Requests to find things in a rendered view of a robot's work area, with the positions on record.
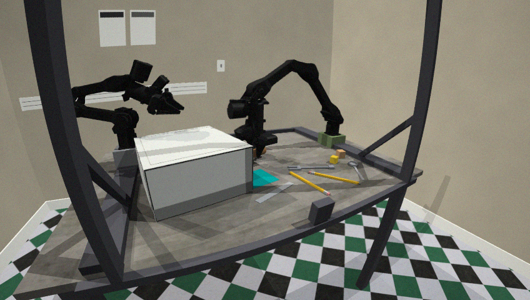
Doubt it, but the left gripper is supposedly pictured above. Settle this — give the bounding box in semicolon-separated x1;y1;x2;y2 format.
139;86;184;115

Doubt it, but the grey spoon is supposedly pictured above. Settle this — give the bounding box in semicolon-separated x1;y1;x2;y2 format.
348;161;365;181

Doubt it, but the grey flat bar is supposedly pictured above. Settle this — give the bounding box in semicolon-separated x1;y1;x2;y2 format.
256;182;294;204

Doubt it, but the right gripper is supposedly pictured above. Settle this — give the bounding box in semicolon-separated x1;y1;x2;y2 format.
245;117;278;158

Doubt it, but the tan cube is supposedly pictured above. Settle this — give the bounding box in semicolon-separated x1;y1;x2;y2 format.
336;149;346;159

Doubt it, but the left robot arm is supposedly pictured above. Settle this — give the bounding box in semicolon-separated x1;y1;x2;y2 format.
71;60;169;150

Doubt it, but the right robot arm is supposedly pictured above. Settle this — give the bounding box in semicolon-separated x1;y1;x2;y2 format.
227;59;344;141

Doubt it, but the white rectangular box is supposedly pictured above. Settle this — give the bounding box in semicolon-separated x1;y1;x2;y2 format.
134;126;253;221

